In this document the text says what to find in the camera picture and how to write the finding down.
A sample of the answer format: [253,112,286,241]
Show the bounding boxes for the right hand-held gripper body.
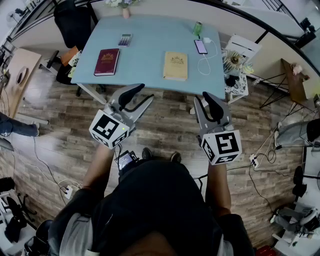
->
[197,120,243,166]

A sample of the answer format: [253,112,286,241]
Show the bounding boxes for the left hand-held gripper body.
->
[88,101,137,150]

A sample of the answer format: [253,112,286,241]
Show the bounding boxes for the maroon book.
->
[93,48,121,77]

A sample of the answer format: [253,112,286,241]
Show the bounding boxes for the tan book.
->
[162,51,189,82]

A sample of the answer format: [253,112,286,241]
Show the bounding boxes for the person's left forearm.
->
[81,143,119,198]

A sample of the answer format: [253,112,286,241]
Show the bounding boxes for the person's right forearm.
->
[204,159,232,218]

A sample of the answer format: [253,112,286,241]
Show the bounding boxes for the stool with patterned cloth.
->
[223,71,250,105]

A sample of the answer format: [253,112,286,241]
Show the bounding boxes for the white power strip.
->
[62,185,75,200]
[248,153,261,169]

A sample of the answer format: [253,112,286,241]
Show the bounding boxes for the black waist device with screen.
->
[117,149,140,176]

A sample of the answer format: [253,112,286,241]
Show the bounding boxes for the person's left shoe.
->
[141,147,154,160]

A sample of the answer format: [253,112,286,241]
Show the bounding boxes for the dried flower bouquet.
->
[221,49,255,76]

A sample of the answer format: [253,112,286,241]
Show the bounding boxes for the purple button calculator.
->
[117,33,133,49]

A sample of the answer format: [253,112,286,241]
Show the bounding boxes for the black smartphone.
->
[194,38,209,55]

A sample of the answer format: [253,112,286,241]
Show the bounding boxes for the white box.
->
[224,33,263,61]

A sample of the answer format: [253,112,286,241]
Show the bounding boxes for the orange box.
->
[60,45,79,67]

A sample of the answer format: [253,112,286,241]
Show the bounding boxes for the green bottle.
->
[192,20,204,37]

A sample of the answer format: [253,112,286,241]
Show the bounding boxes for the black chair armrest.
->
[45,49,60,70]

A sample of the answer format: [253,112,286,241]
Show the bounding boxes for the person's black clothing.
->
[47,159,256,256]

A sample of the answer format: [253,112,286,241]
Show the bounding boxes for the black office chair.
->
[53,0,99,50]

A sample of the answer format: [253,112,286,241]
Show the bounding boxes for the white and purple flowers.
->
[104,0,141,10]

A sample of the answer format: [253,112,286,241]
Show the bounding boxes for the beige partition panel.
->
[84,0,305,51]

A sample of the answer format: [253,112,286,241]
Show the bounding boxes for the round plate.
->
[15,66,30,85]

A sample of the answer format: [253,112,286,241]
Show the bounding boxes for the wooden table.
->
[0,47,43,119]

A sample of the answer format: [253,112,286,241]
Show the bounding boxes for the white round device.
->
[271,204,320,247]

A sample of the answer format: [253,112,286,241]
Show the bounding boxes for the black wheeled chair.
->
[3,193,39,244]

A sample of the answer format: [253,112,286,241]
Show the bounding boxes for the white charging cable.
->
[197,39,218,76]

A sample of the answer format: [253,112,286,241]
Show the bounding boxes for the white floor cable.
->
[58,178,84,194]

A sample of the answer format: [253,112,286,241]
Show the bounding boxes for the black floor cable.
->
[31,136,69,194]

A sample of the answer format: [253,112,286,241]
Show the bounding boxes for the wooden side table wire legs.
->
[259,58,320,119]

